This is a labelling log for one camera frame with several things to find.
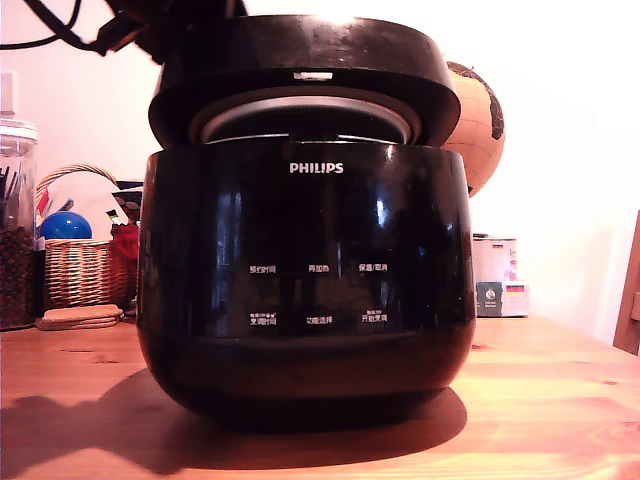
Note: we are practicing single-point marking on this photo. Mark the black rice cooker lid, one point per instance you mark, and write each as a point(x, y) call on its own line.
point(310, 55)

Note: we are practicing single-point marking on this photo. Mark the black Philips rice cooker body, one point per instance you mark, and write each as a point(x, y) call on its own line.
point(305, 300)

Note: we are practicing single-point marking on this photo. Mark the small box with flag print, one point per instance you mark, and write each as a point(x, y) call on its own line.
point(502, 299)

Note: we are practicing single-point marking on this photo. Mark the dark patterned bowl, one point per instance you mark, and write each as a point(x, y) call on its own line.
point(131, 204)

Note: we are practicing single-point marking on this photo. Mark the red fabric pouch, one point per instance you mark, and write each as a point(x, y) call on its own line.
point(126, 243)

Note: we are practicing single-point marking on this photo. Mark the cork globe with dark continents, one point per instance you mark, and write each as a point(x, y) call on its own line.
point(477, 120)

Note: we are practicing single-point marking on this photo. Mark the stack of cork coasters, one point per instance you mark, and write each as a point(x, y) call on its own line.
point(80, 318)

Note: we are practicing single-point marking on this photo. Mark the blue ball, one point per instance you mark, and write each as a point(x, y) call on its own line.
point(65, 227)

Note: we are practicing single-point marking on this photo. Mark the tall glass storage jar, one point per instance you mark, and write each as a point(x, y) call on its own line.
point(16, 210)

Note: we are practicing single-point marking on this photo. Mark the wooden chair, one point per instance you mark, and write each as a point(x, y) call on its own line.
point(630, 300)

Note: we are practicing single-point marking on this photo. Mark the white wall switch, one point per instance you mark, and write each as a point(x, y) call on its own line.
point(6, 92)

